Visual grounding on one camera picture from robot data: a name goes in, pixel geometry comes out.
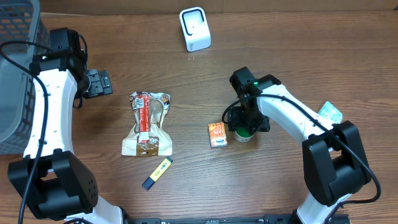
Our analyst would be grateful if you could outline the green lid jar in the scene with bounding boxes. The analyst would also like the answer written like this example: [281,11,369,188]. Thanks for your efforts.
[234,128,254,142]

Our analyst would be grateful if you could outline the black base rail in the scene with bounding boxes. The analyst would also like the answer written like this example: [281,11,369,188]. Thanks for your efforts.
[124,213,352,224]

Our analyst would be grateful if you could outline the brown snack pouch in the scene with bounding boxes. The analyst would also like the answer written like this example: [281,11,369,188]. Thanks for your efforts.
[121,91,173,157]

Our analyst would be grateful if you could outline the teal tissue packet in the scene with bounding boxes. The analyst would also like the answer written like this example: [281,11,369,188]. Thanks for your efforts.
[318,101,343,124]

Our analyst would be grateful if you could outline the orange juice carton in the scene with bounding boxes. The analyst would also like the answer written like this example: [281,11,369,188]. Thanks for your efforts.
[208,122,228,148]

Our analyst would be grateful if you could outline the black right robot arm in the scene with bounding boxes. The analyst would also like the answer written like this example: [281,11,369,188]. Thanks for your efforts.
[223,67,371,223]

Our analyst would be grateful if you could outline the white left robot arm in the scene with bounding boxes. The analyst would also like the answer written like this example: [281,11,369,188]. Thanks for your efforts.
[7,28,131,223]

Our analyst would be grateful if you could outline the yellow highlighter marker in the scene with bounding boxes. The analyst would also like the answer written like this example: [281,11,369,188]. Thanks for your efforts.
[142,157,173,190]

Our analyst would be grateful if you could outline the white barcode scanner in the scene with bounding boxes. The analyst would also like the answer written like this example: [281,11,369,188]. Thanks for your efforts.
[179,7,211,52]

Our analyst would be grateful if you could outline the grey plastic mesh basket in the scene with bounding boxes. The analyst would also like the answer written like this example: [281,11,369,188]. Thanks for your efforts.
[1,0,50,155]

